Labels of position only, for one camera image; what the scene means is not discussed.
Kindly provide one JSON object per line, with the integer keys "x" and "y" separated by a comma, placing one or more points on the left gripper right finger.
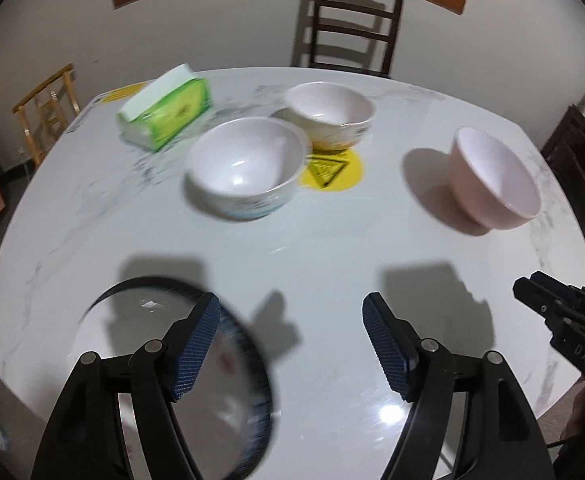
{"x": 395, "y": 343}

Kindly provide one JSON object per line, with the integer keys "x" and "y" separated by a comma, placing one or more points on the yellow hot warning sticker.
{"x": 332, "y": 172}

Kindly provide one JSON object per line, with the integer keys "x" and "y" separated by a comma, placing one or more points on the green tissue box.
{"x": 163, "y": 108}

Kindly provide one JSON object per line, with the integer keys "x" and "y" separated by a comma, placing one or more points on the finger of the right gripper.
{"x": 537, "y": 299}
{"x": 573, "y": 297}

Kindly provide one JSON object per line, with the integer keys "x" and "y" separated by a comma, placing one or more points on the yellow corner label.
{"x": 122, "y": 93}

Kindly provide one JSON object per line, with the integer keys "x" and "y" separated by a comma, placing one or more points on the white bowl orange base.
{"x": 334, "y": 116}

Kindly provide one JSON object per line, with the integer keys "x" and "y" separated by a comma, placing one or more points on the pink bowl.
{"x": 490, "y": 182}

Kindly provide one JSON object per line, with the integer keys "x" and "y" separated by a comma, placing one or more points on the white plate pink flowers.
{"x": 213, "y": 416}

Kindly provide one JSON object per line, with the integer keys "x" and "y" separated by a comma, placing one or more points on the white bowl blue base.
{"x": 248, "y": 167}

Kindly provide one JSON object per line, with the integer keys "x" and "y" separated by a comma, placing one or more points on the bamboo chair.
{"x": 45, "y": 113}

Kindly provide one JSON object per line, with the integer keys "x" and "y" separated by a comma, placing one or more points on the large blue floral plate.
{"x": 165, "y": 450}

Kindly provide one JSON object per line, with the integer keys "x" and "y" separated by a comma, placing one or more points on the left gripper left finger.
{"x": 189, "y": 343}

